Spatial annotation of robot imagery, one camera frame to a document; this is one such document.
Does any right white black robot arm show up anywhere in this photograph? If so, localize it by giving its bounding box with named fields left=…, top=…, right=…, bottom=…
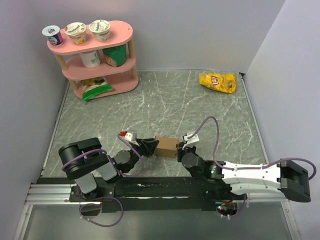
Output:
left=176, top=142, right=311, bottom=203

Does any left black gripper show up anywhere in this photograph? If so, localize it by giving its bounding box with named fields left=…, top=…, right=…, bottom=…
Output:
left=124, top=139, right=159, bottom=174

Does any yellow Lays chips bag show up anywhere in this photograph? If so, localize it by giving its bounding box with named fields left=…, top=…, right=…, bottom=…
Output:
left=198, top=72, right=237, bottom=94

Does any green can on middle shelf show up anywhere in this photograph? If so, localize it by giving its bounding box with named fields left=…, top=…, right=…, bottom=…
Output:
left=102, top=44, right=127, bottom=67

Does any pink three-tier shelf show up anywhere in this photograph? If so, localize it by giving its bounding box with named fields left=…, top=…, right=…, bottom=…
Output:
left=47, top=20, right=139, bottom=99

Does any white Chobani yogurt cup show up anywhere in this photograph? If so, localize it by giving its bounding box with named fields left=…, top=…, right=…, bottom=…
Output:
left=89, top=19, right=111, bottom=42

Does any brown cardboard box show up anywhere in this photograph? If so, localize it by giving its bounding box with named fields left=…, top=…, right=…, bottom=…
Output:
left=154, top=136, right=179, bottom=158

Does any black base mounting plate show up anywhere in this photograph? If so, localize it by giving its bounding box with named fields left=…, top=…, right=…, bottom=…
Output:
left=37, top=176, right=248, bottom=213

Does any electronics board with LEDs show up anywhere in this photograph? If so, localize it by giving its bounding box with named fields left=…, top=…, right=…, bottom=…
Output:
left=216, top=203, right=238, bottom=217

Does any blue white yogurt cup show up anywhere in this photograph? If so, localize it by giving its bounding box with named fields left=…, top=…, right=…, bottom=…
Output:
left=42, top=25, right=63, bottom=46

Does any peach Chobani yogurt cup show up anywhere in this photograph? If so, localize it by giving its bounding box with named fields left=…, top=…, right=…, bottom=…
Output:
left=64, top=22, right=87, bottom=45

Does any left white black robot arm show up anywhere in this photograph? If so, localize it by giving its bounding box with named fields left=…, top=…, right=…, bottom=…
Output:
left=58, top=137, right=159, bottom=201

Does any white cup on middle shelf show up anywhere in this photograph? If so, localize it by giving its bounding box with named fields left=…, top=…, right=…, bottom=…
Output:
left=79, top=50, right=101, bottom=68

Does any green white snack bag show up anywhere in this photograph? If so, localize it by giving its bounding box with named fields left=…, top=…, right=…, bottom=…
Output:
left=80, top=76, right=113, bottom=101

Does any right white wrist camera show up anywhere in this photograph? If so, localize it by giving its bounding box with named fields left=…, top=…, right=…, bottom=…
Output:
left=182, top=134, right=200, bottom=150

